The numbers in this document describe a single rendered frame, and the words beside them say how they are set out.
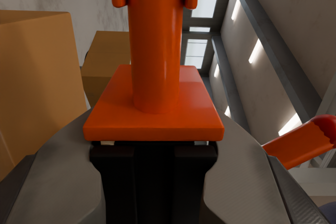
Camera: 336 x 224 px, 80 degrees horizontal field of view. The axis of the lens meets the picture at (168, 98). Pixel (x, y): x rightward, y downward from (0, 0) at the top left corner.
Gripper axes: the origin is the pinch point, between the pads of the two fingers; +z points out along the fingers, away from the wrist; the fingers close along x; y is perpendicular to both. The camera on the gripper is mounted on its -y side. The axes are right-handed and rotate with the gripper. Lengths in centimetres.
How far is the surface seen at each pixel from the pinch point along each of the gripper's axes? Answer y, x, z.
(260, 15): 45, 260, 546
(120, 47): 38, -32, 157
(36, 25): -2.7, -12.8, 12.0
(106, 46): 38, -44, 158
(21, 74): 1.0, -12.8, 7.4
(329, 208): 20.1, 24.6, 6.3
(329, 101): 98, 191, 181
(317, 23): 38, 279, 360
